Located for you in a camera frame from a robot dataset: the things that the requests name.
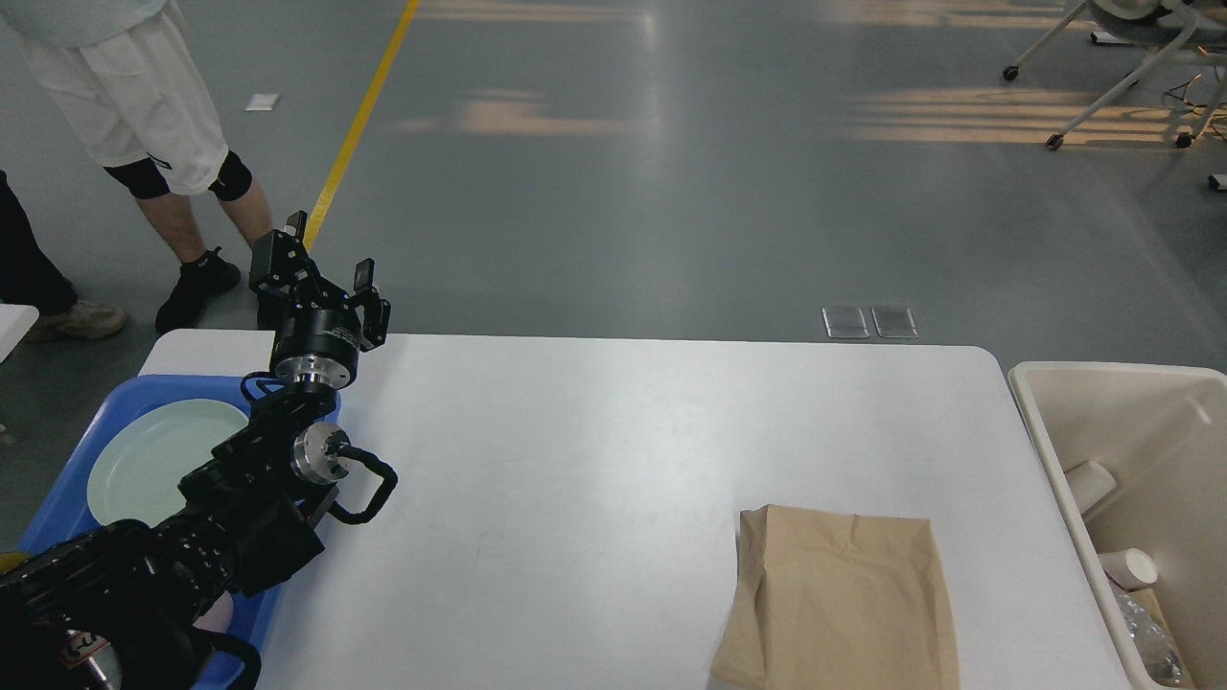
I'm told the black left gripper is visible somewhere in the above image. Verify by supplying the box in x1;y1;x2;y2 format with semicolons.
248;211;391;390

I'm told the green plate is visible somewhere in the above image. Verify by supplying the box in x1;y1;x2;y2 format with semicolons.
86;399;248;527

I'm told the pink mug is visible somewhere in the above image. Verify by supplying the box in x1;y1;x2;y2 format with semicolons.
193;592;234;634

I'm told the dark teal mug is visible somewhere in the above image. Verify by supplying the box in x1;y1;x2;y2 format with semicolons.
0;551;31;575

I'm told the brown paper bag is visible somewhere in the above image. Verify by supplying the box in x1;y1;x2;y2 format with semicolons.
710;505;962;689

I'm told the white paper cup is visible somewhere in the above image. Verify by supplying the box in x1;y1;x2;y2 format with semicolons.
1064;460;1118;516

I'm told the clear plastic wrapper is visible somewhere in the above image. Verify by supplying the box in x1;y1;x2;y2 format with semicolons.
1104;572;1191;688

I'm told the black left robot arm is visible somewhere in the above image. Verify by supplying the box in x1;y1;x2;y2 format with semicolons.
2;211;398;689

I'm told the person in white shirt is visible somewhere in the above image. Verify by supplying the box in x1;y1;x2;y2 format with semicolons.
2;1;272;334

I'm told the person at left edge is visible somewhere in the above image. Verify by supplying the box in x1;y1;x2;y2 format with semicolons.
1;172;128;343

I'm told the white side table corner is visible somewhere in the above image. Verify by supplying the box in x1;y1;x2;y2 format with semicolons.
0;303;39;363

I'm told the left floor metal plate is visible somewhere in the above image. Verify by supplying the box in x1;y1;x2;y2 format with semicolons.
822;306;870;340

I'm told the floor metal plate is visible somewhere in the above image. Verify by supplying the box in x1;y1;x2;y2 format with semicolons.
870;307;919;339
822;306;870;340

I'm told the right floor metal plate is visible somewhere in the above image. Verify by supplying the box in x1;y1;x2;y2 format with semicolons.
870;307;919;339

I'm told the beige plastic bin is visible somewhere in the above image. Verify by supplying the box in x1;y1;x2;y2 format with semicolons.
1009;362;1226;689

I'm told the small paper cup in bin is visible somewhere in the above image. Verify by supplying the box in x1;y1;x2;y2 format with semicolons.
1097;548;1160;592

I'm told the brown cardboard in bin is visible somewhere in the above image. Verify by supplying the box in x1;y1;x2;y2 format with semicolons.
1133;588;1195;689

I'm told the white chair frame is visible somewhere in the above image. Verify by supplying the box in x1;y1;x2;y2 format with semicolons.
1000;0;1227;151

